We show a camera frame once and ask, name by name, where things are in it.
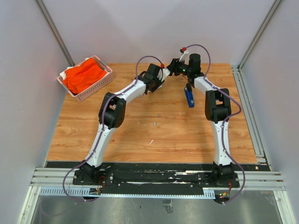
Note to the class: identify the orange cloth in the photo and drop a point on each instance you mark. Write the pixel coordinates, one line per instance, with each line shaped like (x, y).
(81, 77)

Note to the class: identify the right aluminium frame post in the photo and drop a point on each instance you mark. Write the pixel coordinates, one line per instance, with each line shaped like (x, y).
(262, 28)

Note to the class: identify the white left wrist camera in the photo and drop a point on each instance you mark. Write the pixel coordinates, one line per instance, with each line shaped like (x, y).
(163, 74)

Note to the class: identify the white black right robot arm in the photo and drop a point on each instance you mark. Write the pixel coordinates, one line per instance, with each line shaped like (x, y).
(217, 109)

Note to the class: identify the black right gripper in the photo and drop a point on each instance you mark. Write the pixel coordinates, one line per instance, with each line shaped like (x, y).
(174, 66)

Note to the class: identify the aluminium frame post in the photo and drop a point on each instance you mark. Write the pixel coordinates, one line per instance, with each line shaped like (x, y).
(47, 17)
(262, 28)

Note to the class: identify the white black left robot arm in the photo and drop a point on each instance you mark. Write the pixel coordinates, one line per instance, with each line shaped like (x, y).
(111, 116)

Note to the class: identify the left aluminium frame post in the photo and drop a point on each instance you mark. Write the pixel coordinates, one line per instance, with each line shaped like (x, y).
(47, 17)

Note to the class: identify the grey slotted cable duct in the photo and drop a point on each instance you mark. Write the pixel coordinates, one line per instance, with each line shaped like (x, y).
(131, 191)

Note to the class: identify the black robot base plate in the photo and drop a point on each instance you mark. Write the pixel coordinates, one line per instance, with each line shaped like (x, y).
(171, 175)

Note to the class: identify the pink plastic basket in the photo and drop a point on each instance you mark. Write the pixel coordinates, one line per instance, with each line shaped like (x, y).
(93, 88)

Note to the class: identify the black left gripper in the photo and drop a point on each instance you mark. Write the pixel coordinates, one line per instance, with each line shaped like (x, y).
(159, 83)

